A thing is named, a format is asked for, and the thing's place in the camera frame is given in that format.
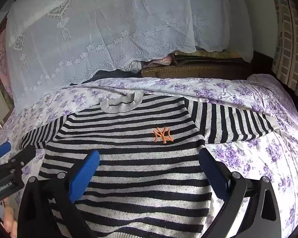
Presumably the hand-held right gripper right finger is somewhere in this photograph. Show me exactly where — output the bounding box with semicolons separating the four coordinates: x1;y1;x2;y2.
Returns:
199;148;282;238

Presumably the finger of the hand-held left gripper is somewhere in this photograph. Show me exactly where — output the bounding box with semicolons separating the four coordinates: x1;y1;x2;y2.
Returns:
9;145;37;169
0;142;12;160

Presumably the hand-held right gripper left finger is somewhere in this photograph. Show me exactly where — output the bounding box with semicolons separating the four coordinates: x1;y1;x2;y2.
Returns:
17;150;100;238

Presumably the black grey striped sweater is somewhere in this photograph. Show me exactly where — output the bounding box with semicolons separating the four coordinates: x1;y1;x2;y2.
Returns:
19;92;275;238

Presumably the person's left hand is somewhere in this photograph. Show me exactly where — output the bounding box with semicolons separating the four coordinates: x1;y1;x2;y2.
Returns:
2;198;18;238

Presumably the purple floral bed sheet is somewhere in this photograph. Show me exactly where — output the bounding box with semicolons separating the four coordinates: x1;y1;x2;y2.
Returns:
0;76;298;238

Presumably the pink floral cloth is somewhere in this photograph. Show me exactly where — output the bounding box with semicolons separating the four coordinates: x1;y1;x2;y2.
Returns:
0;27;13;95

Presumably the pale grey folded cloth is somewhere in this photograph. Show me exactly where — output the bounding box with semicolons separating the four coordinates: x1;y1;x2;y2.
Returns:
122;60;142;73

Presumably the pink striped folded cloth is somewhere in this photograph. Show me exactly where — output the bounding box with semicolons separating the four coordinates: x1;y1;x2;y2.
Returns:
148;57;175;67

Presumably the white lace cover cloth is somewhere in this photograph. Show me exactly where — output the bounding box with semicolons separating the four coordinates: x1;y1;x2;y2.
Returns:
5;0;254;109

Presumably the brown checkered curtain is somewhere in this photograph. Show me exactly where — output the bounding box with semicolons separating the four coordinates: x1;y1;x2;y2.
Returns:
269;0;298;97

